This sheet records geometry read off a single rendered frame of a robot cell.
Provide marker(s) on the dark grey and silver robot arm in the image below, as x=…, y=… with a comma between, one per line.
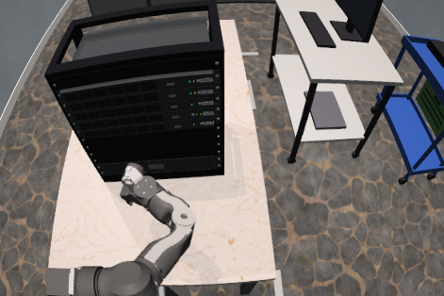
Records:
x=133, y=278

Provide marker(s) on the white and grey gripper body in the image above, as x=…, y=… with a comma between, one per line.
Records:
x=128, y=194

